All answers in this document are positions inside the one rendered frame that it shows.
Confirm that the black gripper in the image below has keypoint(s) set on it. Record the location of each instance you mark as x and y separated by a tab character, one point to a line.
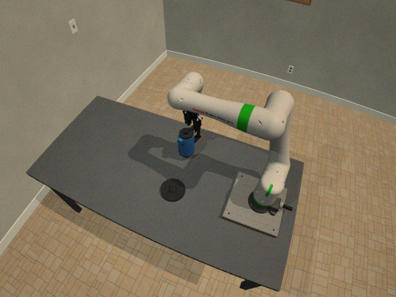
188	117

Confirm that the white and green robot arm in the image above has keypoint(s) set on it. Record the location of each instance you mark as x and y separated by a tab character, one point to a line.
268	123

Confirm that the black round disc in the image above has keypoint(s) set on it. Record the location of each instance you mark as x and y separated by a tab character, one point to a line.
172	190

